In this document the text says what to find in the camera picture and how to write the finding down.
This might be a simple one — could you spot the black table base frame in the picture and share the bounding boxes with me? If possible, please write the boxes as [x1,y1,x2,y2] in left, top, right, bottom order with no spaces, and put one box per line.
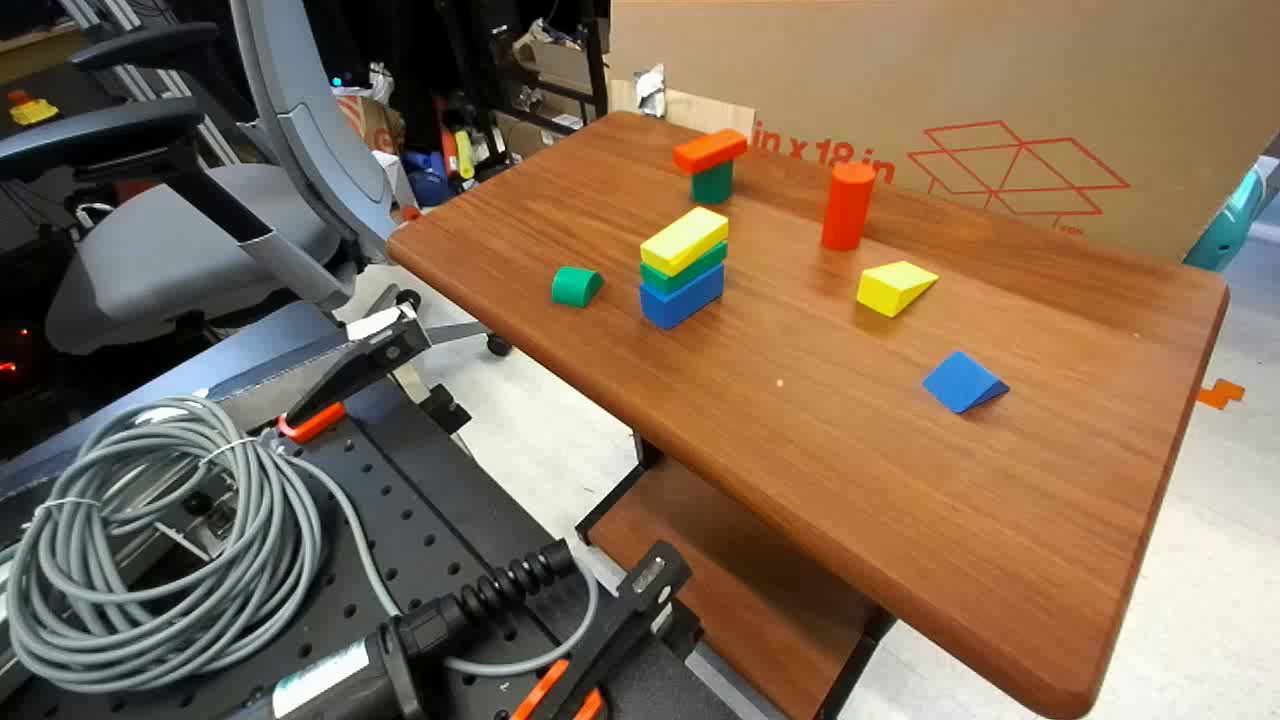
[575,442,897,720]

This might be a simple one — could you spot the brown wooden table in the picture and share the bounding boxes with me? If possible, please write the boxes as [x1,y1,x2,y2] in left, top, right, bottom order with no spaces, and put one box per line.
[384,107,1230,720]

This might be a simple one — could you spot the green rectangular block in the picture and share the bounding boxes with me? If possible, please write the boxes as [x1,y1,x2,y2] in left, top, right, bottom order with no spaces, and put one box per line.
[635,239,731,302]

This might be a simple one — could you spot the grey office chair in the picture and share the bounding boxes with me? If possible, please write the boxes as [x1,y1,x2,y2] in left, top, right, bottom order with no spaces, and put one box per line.
[0,0,516,363]

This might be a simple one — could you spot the teal plastic object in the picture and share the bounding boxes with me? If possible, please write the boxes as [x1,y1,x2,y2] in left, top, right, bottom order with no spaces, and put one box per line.
[1178,157,1280,277]

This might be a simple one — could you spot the black clamp with orange trigger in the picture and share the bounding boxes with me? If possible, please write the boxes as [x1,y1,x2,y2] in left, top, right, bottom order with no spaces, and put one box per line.
[277,302,437,447]
[506,538,696,720]

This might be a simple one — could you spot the green cube block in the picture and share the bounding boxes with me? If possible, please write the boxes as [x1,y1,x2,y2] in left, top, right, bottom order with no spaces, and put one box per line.
[687,161,741,209]

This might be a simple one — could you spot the coiled grey cable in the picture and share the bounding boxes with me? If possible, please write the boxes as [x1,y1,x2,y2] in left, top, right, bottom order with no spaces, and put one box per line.
[0,395,605,695]

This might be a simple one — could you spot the yellow wedge block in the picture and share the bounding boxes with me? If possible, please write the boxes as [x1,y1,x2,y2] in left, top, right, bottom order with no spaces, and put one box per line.
[851,256,938,319]

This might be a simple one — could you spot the blue rectangular block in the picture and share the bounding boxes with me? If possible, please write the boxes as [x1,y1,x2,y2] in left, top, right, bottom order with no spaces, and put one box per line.
[635,260,727,334]

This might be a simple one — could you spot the yellow emergency stop button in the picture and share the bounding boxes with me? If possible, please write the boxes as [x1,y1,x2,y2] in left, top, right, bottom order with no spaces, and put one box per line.
[3,86,62,133]

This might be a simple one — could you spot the yellow rectangular block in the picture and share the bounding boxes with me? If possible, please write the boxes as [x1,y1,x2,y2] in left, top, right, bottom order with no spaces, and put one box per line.
[635,205,731,279]

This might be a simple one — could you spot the black power plug cable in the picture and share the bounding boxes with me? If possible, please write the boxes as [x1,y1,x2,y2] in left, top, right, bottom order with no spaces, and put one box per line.
[381,538,583,673]

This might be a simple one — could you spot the orange rectangular block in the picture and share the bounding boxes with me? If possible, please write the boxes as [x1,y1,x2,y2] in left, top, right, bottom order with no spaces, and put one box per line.
[669,128,751,180]

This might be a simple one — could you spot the green half-cylinder block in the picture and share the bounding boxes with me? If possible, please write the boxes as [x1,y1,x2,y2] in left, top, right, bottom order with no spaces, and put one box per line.
[549,260,609,312]

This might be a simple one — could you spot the black perforated mounting board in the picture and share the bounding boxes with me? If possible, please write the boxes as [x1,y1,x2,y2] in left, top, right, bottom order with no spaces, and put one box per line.
[0,380,736,720]

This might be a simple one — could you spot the orange cylinder block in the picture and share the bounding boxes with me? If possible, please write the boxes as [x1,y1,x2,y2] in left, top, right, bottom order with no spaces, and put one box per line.
[815,161,878,256]

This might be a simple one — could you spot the blue wedge block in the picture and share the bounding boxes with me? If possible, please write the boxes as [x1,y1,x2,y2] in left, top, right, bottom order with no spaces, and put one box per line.
[919,350,1012,419]

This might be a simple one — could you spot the large cardboard box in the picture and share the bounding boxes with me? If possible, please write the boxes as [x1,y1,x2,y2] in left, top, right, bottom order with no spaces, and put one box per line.
[605,0,1280,268]

